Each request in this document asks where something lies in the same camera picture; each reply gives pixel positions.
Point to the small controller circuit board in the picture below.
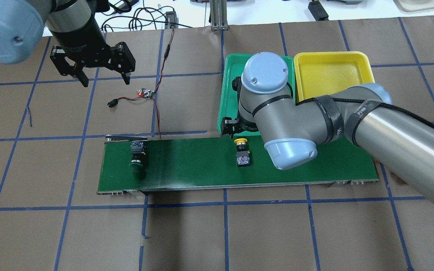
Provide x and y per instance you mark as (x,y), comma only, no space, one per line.
(145,93)

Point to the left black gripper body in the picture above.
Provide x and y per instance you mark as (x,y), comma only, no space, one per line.
(78,37)

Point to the green plastic tray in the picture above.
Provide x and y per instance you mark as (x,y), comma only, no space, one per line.
(234,65)

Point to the green conveyor belt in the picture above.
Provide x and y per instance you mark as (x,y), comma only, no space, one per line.
(210,163)

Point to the aluminium frame post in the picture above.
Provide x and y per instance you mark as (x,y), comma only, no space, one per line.
(218,15)

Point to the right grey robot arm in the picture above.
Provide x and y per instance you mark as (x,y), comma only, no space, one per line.
(364,114)

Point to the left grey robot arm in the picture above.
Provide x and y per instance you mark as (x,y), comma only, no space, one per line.
(72,23)

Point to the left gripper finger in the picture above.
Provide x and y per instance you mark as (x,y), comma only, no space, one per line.
(126,77)
(82,78)

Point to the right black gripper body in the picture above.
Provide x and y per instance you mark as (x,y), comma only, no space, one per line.
(232,127)

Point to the yellow plastic tray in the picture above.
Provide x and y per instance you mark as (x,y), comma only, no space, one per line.
(321,73)

